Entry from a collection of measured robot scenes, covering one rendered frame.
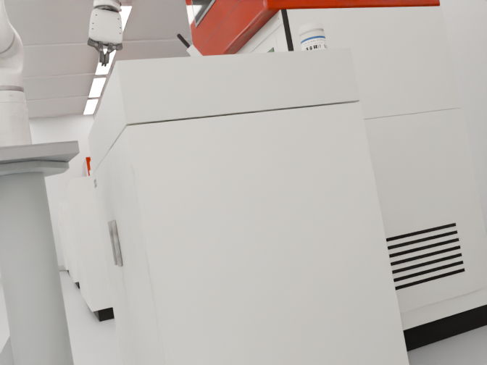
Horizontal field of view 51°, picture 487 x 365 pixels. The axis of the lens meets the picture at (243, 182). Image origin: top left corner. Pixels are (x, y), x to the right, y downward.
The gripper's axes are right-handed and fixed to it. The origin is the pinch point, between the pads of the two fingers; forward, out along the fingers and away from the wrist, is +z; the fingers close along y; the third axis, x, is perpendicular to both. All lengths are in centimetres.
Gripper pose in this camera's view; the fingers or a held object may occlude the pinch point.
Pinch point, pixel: (103, 59)
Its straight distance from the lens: 168.5
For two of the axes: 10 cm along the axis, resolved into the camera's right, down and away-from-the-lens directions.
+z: -0.2, 9.9, -1.2
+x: 3.6, -1.0, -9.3
